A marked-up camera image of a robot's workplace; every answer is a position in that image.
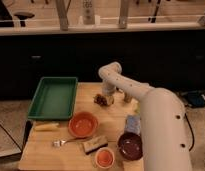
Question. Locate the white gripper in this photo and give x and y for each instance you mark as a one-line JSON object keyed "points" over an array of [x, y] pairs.
{"points": [[108, 90]]}

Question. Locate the bunch of dark grapes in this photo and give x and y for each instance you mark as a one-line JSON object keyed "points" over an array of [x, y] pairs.
{"points": [[100, 100]]}

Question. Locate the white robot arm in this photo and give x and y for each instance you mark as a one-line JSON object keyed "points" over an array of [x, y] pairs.
{"points": [[163, 132]]}

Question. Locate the orange red bowl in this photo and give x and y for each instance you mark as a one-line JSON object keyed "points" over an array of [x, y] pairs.
{"points": [[82, 125]]}

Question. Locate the dark maroon bowl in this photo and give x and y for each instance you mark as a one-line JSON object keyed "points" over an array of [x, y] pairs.
{"points": [[130, 146]]}

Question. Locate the metal measuring cup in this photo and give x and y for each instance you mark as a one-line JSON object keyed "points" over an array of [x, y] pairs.
{"points": [[127, 98]]}

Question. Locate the light green cup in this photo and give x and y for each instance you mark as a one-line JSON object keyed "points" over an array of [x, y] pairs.
{"points": [[137, 108]]}

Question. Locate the blue cloth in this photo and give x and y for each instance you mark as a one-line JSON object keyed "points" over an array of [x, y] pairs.
{"points": [[132, 124]]}

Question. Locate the sponge block with dark base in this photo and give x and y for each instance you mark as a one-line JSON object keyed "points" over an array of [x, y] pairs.
{"points": [[94, 144]]}

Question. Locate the green plastic tray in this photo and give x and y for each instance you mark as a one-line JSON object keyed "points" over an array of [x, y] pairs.
{"points": [[54, 99]]}

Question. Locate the small white orange cup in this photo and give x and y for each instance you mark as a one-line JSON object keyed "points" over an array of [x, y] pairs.
{"points": [[104, 158]]}

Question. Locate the silver fork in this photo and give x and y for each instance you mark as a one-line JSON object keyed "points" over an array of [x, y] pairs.
{"points": [[59, 143]]}

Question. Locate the teal object on floor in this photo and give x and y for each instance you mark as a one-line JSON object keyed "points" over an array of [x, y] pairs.
{"points": [[196, 99]]}

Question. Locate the white remote-like device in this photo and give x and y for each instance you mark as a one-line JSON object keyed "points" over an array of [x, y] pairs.
{"points": [[88, 12]]}

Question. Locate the black stool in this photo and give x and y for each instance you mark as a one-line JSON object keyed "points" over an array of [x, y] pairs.
{"points": [[22, 16]]}

